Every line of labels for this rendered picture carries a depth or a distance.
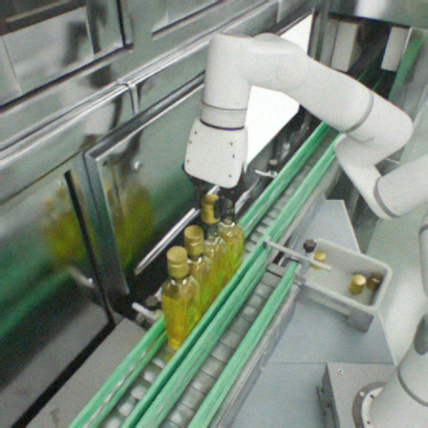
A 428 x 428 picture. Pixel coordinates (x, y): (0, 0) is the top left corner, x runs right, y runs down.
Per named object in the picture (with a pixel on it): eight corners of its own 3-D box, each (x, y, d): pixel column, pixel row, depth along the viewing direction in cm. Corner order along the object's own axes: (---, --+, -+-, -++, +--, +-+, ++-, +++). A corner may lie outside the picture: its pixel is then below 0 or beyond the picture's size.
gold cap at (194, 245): (191, 239, 79) (190, 222, 76) (207, 246, 77) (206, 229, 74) (181, 250, 76) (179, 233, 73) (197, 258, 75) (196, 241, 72)
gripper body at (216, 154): (184, 111, 67) (178, 174, 72) (241, 127, 63) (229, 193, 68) (208, 103, 73) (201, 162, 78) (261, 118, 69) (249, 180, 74)
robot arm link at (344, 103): (352, 139, 71) (252, 83, 62) (318, 116, 82) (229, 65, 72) (382, 95, 68) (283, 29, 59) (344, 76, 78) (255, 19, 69)
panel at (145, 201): (291, 111, 143) (306, 5, 120) (299, 113, 142) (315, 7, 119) (117, 289, 87) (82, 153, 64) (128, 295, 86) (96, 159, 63)
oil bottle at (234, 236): (222, 274, 103) (223, 209, 88) (242, 284, 101) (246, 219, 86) (209, 289, 99) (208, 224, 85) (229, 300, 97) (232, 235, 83)
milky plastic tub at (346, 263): (310, 255, 124) (315, 235, 118) (385, 287, 116) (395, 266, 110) (287, 296, 113) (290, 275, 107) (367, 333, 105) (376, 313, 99)
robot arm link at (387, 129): (383, 151, 64) (314, 194, 75) (463, 197, 73) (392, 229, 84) (370, 78, 72) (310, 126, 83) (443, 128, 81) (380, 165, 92)
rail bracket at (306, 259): (265, 257, 106) (269, 221, 98) (328, 284, 100) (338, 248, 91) (260, 265, 104) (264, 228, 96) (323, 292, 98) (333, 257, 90)
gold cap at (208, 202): (207, 208, 80) (206, 190, 77) (223, 215, 79) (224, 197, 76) (197, 219, 78) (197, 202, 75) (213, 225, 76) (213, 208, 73)
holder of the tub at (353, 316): (293, 250, 126) (297, 232, 121) (384, 288, 116) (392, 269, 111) (268, 288, 116) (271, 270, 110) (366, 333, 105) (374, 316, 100)
